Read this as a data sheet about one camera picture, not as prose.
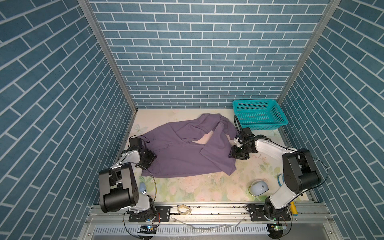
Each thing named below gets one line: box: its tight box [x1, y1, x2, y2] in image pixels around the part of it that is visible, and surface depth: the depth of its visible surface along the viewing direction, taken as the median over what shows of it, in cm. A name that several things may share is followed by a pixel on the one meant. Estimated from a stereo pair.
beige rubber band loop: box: [177, 204, 192, 215], surface depth 77 cm
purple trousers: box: [142, 113, 238, 178], surface depth 99 cm
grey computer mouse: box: [248, 180, 269, 197], surface depth 76 cm
